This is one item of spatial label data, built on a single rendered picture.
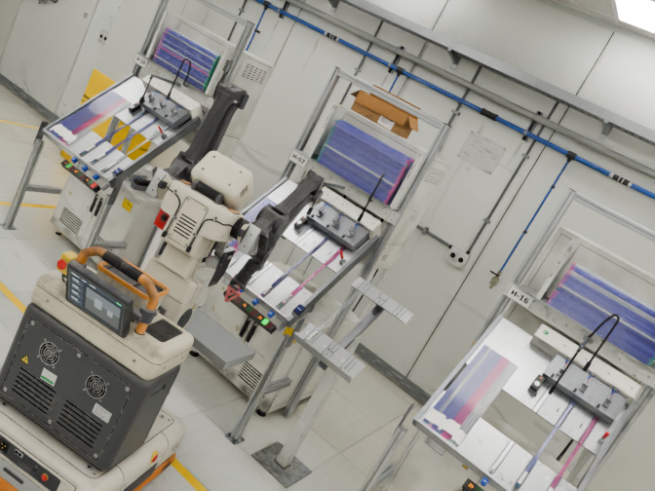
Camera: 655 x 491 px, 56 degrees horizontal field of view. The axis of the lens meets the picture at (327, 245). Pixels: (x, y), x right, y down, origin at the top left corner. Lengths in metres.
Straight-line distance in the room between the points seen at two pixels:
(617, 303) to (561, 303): 0.23
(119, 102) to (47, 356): 2.34
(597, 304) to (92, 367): 2.12
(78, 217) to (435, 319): 2.66
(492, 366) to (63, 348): 1.83
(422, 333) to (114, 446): 3.02
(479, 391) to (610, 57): 2.64
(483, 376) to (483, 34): 2.79
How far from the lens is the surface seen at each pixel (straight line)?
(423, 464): 3.24
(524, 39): 4.86
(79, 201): 4.54
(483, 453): 2.85
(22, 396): 2.52
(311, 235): 3.38
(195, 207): 2.37
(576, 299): 3.06
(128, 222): 4.19
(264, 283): 3.20
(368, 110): 3.81
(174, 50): 4.31
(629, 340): 3.06
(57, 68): 7.66
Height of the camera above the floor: 1.84
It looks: 14 degrees down
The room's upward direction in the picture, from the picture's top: 28 degrees clockwise
